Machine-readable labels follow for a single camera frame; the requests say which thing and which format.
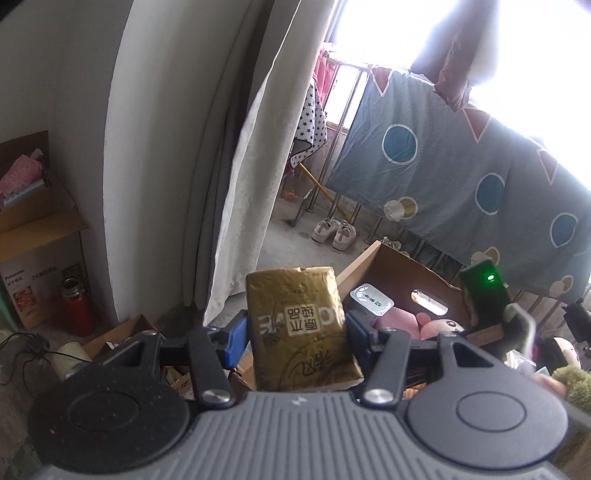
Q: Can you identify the white yogurt cup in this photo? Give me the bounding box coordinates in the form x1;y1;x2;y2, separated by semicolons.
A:
345;283;394;324

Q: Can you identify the pink knitted sponge pad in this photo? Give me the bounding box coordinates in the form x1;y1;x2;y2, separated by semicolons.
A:
373;307;420;340

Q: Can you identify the gold tissue pack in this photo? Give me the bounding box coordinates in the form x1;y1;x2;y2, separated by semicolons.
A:
245;267;363;392

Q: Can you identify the pink round plush toy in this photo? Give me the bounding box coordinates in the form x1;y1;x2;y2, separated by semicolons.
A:
416;312;464;340

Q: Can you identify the person's right hand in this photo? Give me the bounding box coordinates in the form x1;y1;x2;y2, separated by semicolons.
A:
532;373;568;400

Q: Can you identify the small cardboard clutter box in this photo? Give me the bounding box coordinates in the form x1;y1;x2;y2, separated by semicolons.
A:
82;314;195;400

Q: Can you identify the brown cardboard box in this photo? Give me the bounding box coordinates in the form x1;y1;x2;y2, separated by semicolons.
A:
230;239;477;393

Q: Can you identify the black-haired plush doll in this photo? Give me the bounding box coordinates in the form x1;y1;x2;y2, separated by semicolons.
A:
535;336;581;373

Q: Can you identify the white sneakers pair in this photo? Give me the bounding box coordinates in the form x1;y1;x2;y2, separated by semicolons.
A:
311;218;358;252

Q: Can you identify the red thermos bottle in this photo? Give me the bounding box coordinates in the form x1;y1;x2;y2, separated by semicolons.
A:
61;276;95;337

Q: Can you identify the blue quilt with circles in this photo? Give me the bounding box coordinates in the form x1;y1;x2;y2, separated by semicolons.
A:
327;68;590;303

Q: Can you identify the polka dot hanging cloth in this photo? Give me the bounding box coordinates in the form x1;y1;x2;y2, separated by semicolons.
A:
288;83;328;170

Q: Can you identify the pink hanging garment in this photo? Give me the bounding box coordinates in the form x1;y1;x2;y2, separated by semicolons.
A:
312;48;339;107

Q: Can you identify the yellow broom handle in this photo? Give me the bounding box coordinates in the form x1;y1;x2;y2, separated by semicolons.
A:
297;163;349;220

